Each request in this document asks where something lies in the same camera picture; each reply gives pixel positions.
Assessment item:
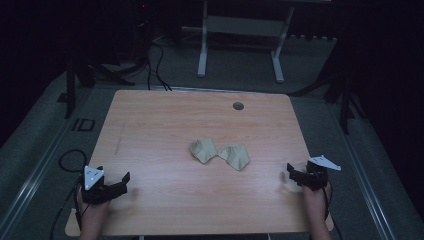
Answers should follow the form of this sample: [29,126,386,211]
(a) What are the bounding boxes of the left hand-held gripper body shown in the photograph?
[80,165,116,206]

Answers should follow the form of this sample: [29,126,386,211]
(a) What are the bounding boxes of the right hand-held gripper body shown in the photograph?
[302,155,342,192]

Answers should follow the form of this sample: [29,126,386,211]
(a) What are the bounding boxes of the person's left hand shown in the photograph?
[76,189,111,231]

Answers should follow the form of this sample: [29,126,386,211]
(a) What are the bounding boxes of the person's right hand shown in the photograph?
[301,181,333,219]

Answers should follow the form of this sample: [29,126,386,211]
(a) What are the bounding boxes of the black metal stand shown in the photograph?
[57,54,136,120]
[289,63,367,135]

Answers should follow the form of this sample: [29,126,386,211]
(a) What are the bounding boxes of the dark equipment with red light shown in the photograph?
[132,0,155,68]

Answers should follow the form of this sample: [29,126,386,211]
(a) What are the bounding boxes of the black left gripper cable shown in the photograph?
[49,174,84,240]

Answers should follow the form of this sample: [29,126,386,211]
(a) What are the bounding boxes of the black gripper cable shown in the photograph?
[320,179,345,240]
[49,174,84,240]

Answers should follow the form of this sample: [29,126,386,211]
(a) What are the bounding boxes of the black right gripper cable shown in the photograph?
[320,179,345,240]

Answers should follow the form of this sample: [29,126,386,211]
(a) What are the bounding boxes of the grey metal floor rail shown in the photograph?
[329,109,398,240]
[0,123,76,234]

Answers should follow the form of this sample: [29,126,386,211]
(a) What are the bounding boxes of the black cables on floor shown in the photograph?
[145,39,173,92]

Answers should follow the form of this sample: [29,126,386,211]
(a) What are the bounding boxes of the white metal desk frame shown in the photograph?
[196,0,296,84]

